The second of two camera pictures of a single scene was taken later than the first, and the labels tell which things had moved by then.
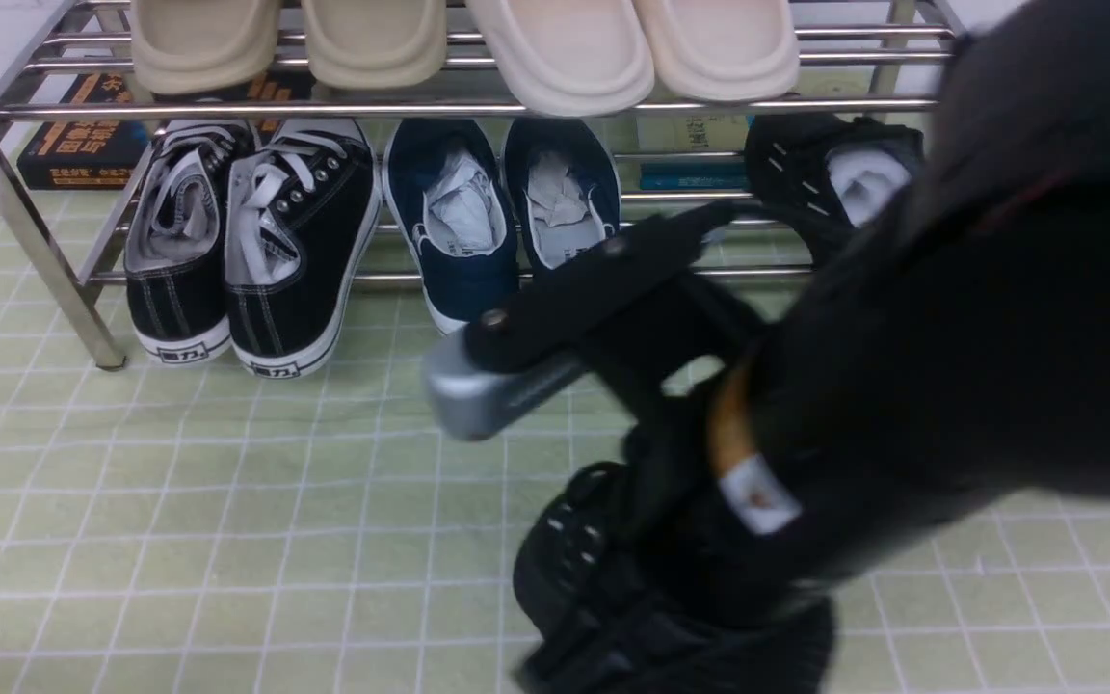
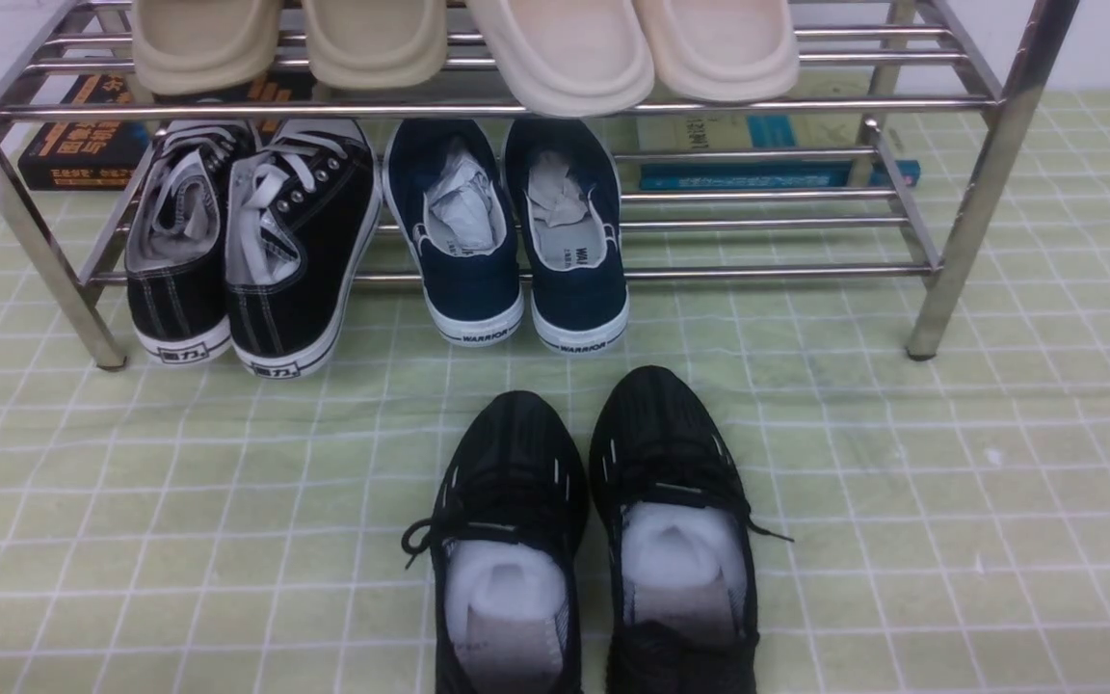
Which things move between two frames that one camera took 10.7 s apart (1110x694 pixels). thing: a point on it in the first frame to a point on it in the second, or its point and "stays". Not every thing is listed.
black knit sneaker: [827, 173] to [672, 489]
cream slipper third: [569, 57] stays
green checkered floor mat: [111, 521] stays
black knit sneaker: [601, 609] to [506, 540]
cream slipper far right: [722, 50] stays
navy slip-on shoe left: [451, 188] stays
